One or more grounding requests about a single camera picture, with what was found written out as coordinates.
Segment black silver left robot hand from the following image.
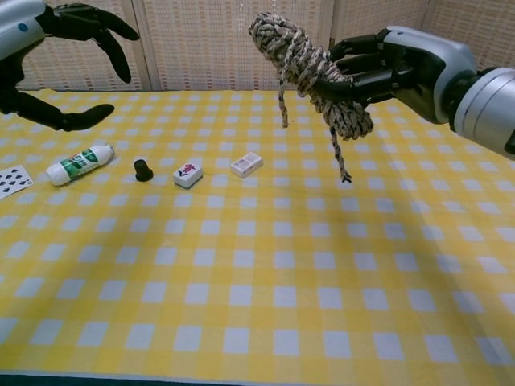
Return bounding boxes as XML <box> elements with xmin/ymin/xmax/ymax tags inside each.
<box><xmin>0</xmin><ymin>0</ymin><xmax>141</xmax><ymax>133</ymax></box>

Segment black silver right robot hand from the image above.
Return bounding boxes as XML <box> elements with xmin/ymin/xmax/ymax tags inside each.
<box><xmin>317</xmin><ymin>26</ymin><xmax>478</xmax><ymax>126</ymax></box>

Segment braided beige brown rope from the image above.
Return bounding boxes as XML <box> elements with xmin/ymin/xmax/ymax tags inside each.
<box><xmin>248</xmin><ymin>11</ymin><xmax>375</xmax><ymax>184</ymax></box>

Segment white green plastic bottle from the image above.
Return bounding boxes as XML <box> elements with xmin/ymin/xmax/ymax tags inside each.
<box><xmin>45</xmin><ymin>143</ymin><xmax>116</xmax><ymax>187</ymax></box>

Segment spades playing card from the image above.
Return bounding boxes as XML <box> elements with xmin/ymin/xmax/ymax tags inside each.
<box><xmin>0</xmin><ymin>166</ymin><xmax>33</xmax><ymax>200</ymax></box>

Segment beige woven folding screen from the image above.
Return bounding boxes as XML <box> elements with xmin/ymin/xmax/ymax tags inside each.
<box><xmin>0</xmin><ymin>0</ymin><xmax>515</xmax><ymax>96</ymax></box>

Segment small black cap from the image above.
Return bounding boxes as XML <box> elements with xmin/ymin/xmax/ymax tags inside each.
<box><xmin>134</xmin><ymin>159</ymin><xmax>154</xmax><ymax>182</ymax></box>

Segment small white cardboard box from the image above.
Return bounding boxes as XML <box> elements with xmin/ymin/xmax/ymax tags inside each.
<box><xmin>229</xmin><ymin>151</ymin><xmax>265</xmax><ymax>179</ymax></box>

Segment white mahjong tile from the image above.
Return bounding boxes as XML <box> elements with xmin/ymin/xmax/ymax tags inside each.
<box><xmin>172</xmin><ymin>156</ymin><xmax>204</xmax><ymax>190</ymax></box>

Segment yellow white checked tablecloth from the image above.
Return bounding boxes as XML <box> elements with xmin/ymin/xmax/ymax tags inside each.
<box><xmin>0</xmin><ymin>90</ymin><xmax>515</xmax><ymax>383</ymax></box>

